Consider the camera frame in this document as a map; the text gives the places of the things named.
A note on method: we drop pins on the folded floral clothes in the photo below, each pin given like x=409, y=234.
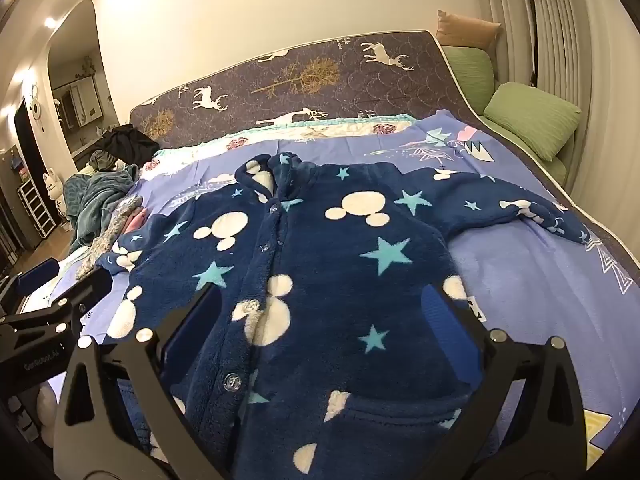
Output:
x=112, y=230

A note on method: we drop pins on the grey green cloth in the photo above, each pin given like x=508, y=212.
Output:
x=102, y=160

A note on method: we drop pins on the green pillow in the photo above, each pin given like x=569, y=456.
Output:
x=467, y=77
x=532, y=117

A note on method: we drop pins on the folded pink clothes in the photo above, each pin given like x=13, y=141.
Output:
x=136, y=221

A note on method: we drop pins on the black floor lamp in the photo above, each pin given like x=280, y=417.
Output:
x=533, y=35

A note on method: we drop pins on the person's left hand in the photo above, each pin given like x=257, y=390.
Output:
x=47, y=405

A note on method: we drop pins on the purple deer print mattress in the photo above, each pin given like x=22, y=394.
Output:
x=325, y=95

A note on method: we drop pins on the ceiling spotlight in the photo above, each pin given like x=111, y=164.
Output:
x=50, y=22

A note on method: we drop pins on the pink pillow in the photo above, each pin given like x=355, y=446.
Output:
x=465, y=27

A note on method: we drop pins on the navy fleece pajama top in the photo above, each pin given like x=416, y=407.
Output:
x=320, y=260

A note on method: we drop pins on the teal fleece blanket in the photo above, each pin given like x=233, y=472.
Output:
x=95, y=190

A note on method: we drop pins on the white cat figurine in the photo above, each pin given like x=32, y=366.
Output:
x=52, y=190

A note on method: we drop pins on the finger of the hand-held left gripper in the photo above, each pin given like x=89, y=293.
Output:
x=40, y=276
x=90, y=287

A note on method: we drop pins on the white shelf rack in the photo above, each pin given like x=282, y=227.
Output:
x=37, y=205

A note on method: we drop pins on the white pleated curtain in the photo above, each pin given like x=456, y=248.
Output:
x=575, y=60

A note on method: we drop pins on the green seat cushion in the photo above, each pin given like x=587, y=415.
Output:
x=550, y=167

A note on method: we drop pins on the white wall clock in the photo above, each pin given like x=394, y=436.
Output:
x=34, y=105

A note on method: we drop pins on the white wall cabinet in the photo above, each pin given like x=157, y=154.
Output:
x=77, y=100

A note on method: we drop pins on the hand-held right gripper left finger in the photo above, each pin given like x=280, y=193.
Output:
x=200, y=320

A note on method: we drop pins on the black clothing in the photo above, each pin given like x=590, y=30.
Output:
x=125, y=142

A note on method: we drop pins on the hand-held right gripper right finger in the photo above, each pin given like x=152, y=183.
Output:
x=445, y=320

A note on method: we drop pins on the blue printed blanket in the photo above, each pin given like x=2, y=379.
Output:
x=525, y=285

